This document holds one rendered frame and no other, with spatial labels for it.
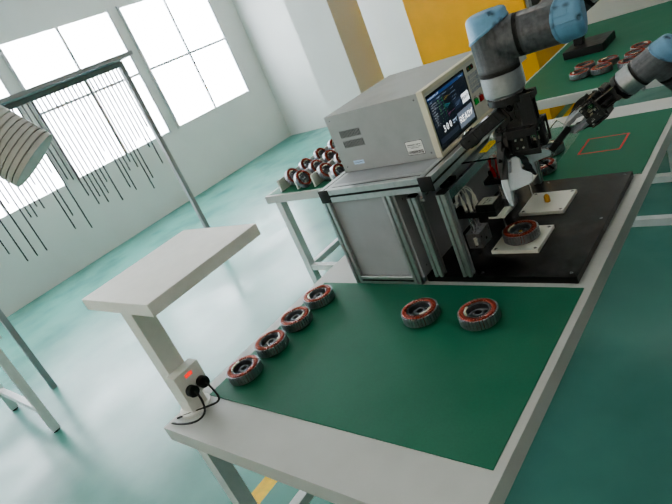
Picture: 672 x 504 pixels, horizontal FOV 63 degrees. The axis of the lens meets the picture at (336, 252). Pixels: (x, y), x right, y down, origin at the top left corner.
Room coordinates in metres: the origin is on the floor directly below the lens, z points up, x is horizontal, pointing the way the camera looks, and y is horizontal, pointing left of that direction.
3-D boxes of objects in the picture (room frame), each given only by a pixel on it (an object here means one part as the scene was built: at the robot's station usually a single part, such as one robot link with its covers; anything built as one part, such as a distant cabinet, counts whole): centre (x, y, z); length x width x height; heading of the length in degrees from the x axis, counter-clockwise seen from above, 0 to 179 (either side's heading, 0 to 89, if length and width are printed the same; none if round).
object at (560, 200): (1.69, -0.73, 0.78); 0.15 x 0.15 x 0.01; 43
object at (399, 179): (1.85, -0.42, 1.09); 0.68 x 0.44 x 0.05; 133
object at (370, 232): (1.68, -0.13, 0.91); 0.28 x 0.03 x 0.32; 43
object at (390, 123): (1.86, -0.43, 1.22); 0.44 x 0.39 x 0.20; 133
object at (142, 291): (1.42, 0.42, 0.98); 0.37 x 0.35 x 0.46; 133
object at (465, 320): (1.26, -0.28, 0.77); 0.11 x 0.11 x 0.04
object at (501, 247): (1.53, -0.55, 0.78); 0.15 x 0.15 x 0.01; 43
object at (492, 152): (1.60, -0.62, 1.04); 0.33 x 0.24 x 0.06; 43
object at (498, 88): (1.02, -0.41, 1.37); 0.08 x 0.08 x 0.05
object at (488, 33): (1.01, -0.41, 1.45); 0.09 x 0.08 x 0.11; 53
